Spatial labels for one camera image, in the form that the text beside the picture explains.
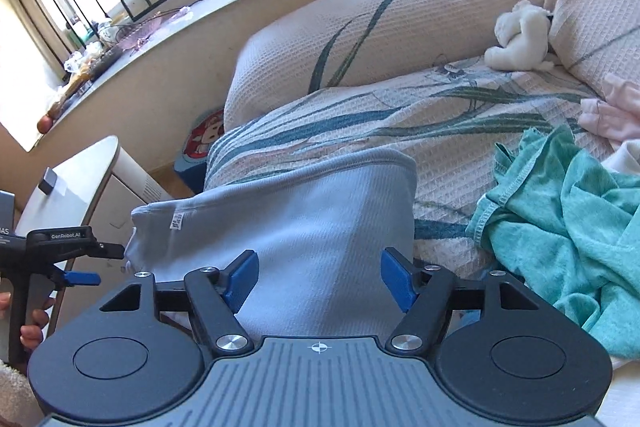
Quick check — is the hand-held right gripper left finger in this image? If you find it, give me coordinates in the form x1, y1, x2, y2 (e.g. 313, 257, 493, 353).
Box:
99, 250, 260, 355

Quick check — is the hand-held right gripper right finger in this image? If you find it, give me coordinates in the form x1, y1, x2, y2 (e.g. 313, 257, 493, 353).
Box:
381, 247, 548, 354

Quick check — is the grey-blue sweatshirt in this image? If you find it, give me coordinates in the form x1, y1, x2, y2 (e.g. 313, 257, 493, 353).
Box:
122, 147, 418, 343

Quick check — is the teal green garment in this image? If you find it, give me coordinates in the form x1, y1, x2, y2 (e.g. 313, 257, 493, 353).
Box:
465, 124, 640, 360

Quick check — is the pale pink garment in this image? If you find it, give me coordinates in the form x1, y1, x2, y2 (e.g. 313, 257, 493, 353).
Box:
577, 74, 640, 178

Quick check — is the person's left hand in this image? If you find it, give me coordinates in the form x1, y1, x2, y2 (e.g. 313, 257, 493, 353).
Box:
20, 294, 57, 353

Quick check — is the small dark box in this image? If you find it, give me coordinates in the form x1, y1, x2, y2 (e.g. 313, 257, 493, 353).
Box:
37, 169, 59, 196

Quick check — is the white bedside table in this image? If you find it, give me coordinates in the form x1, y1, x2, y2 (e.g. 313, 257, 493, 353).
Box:
12, 135, 173, 358

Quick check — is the blue cartoon stool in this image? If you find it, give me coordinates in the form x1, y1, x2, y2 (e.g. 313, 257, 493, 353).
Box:
174, 107, 227, 192

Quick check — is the floral waffle bedspread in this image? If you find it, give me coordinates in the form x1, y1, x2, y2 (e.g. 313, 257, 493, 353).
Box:
204, 57, 640, 427

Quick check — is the windowsill clutter pile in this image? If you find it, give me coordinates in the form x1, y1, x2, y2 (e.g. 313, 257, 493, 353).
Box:
37, 19, 126, 132

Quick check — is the pink glass dish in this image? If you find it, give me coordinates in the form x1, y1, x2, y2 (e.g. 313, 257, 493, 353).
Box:
107, 7, 193, 52

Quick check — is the beige leaf-print pillow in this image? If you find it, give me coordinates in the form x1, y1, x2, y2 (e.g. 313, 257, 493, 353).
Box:
223, 0, 561, 132

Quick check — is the white plush toy dog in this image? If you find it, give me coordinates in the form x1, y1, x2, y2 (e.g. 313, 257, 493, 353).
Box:
484, 0, 563, 72

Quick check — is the beige waffle pillow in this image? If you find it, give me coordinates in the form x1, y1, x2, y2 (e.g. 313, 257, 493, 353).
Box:
542, 0, 640, 100

